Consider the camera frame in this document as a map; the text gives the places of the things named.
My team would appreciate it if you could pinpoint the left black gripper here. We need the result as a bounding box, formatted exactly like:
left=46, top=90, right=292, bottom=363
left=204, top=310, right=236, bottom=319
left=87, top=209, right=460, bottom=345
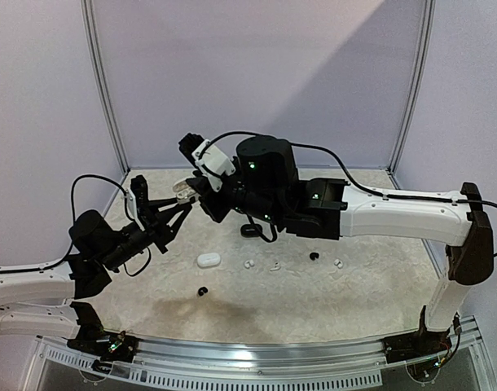
left=99, top=196, right=191, bottom=271

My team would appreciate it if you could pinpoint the white charging case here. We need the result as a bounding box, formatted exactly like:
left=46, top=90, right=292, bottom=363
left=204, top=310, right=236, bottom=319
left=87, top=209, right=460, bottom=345
left=196, top=253, right=221, bottom=269
left=172, top=179, right=199, bottom=204

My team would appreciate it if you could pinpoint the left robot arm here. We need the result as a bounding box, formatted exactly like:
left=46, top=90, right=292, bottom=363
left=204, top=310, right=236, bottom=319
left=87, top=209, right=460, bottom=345
left=0, top=198, right=192, bottom=354

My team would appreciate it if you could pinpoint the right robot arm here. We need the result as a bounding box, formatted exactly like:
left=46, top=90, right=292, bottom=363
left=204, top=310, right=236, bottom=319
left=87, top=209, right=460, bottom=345
left=178, top=131, right=495, bottom=355

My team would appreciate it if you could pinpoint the white closed charging case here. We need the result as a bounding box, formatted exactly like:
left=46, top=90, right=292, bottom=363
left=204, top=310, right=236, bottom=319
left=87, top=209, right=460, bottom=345
left=196, top=253, right=221, bottom=269

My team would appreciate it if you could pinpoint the black charging case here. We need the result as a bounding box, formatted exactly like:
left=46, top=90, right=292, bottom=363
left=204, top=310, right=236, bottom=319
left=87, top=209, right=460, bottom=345
left=240, top=224, right=262, bottom=238

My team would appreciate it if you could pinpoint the black earbud near front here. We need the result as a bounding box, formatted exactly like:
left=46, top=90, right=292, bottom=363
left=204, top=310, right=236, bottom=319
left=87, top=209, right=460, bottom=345
left=197, top=287, right=209, bottom=297

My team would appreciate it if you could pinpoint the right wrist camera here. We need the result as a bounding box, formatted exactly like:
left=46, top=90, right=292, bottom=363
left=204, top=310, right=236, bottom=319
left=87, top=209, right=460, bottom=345
left=178, top=134, right=235, bottom=192

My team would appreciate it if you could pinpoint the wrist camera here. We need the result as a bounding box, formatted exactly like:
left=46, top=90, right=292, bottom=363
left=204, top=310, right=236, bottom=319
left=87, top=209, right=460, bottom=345
left=178, top=134, right=235, bottom=192
left=125, top=175, right=148, bottom=222

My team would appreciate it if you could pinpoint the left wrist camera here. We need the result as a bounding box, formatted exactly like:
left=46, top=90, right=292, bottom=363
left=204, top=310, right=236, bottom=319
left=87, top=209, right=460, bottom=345
left=125, top=175, right=148, bottom=222

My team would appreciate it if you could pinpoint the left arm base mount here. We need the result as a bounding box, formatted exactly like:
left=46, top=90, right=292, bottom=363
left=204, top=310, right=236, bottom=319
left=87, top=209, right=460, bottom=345
left=67, top=325, right=140, bottom=362

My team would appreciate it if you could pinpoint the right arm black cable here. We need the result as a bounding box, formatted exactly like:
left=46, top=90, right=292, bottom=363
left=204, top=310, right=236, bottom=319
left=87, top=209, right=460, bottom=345
left=195, top=130, right=497, bottom=367

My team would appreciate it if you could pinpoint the left aluminium frame post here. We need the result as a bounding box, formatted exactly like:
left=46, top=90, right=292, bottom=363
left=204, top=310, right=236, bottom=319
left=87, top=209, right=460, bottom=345
left=81, top=0, right=130, bottom=174

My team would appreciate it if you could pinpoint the aluminium frame post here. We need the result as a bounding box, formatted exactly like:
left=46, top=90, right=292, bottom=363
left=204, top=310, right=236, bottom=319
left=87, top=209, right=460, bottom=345
left=387, top=0, right=436, bottom=177
left=81, top=0, right=130, bottom=174

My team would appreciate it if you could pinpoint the aluminium front rail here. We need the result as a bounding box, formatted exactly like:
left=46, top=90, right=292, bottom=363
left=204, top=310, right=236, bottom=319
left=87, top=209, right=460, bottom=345
left=24, top=317, right=497, bottom=390

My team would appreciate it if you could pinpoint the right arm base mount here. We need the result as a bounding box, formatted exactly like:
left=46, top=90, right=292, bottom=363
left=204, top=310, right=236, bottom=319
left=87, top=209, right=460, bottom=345
left=381, top=325, right=451, bottom=364

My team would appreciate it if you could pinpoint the right aluminium frame post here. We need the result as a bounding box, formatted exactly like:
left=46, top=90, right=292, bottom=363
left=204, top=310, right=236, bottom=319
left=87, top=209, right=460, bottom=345
left=387, top=0, right=436, bottom=177

